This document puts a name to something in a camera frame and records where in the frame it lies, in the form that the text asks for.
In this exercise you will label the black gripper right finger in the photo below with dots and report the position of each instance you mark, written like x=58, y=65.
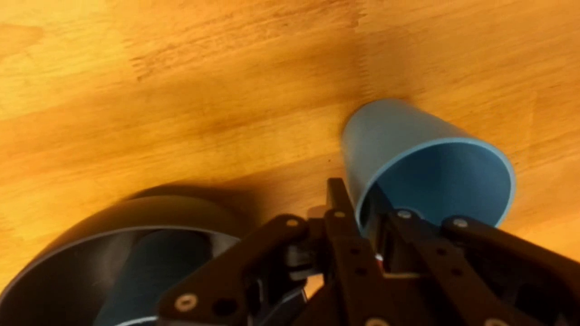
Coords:
x=482, y=277

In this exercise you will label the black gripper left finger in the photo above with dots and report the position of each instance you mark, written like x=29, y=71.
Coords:
x=253, y=265

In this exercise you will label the light blue cup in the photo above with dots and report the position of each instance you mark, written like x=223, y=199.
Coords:
x=422, y=150

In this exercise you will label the black bowl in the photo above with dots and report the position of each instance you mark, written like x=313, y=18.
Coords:
x=54, y=272

